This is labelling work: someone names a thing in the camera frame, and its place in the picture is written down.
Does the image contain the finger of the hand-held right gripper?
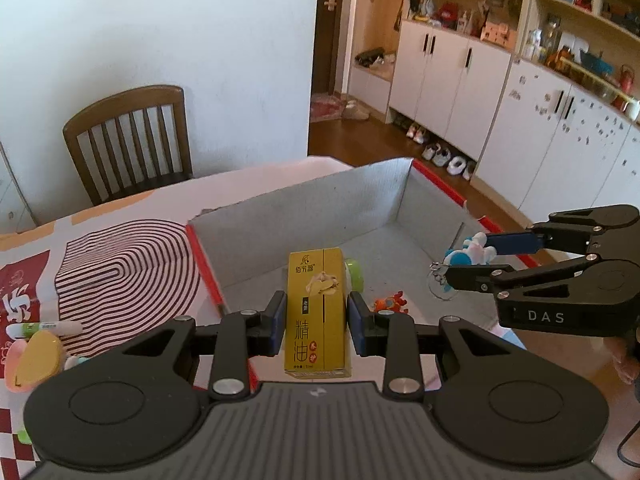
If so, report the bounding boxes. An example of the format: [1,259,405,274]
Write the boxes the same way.
[485,203,640,257]
[444,254,602,302]

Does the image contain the grey cardboard box red rim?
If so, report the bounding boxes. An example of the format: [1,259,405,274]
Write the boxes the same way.
[186,157,542,382]

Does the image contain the white cabinet with black handles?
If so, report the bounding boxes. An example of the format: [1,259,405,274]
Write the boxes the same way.
[389,0,532,163]

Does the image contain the person's right hand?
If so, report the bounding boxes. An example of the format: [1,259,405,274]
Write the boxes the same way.
[613,340,640,384]

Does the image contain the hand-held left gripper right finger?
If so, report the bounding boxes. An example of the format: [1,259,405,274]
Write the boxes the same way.
[347,290,526,401]

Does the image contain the dark wooden door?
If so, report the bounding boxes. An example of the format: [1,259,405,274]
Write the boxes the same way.
[319,0,355,97]

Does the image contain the blue white toy keychain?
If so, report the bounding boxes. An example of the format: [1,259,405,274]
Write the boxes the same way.
[428,232,499,302]

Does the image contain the white sticker-covered shelf cabinet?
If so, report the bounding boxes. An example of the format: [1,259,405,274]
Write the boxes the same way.
[472,0,640,233]

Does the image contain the black cable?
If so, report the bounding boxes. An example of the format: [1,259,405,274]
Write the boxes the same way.
[616,422,640,467]

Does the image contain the orange crab toy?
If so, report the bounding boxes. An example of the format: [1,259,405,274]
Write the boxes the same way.
[374,291,409,314]

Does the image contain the pink floor mat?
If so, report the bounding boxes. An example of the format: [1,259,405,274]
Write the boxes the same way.
[310,93,347,122]

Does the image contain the brown wooden chair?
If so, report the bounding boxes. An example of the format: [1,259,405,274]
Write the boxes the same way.
[62,85,195,207]

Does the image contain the white green pen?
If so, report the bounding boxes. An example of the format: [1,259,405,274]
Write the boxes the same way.
[6,321,84,341]

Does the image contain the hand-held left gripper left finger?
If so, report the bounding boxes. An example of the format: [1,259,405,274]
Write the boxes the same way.
[112,290,288,401]

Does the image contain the red white printed tablecloth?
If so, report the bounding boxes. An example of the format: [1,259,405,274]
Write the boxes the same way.
[0,156,527,480]

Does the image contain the yellow carton box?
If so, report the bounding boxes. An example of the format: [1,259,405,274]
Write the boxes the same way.
[283,247,354,380]

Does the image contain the green white small bottle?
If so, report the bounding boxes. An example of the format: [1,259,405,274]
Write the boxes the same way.
[344,258,365,291]

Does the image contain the white shoe bench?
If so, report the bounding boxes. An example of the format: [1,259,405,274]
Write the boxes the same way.
[347,62,394,116]

